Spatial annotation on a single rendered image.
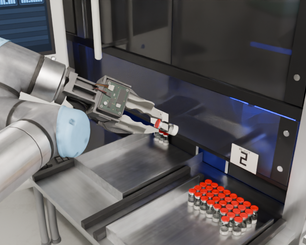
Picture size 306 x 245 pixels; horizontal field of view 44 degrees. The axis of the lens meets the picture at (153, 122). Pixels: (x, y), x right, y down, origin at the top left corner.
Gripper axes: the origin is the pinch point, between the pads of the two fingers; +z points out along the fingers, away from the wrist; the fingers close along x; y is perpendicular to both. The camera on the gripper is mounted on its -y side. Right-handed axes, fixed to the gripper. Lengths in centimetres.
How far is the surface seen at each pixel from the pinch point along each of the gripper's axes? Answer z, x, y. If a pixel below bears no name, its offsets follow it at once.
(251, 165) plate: 35.0, 1.2, -12.9
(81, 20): -15, 40, -69
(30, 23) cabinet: -32, 30, -64
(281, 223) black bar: 44.3, -11.2, -7.2
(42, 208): 1, -36, -114
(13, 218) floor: -5, -54, -180
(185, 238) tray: 22.7, -21.9, -14.5
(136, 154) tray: 16, -3, -53
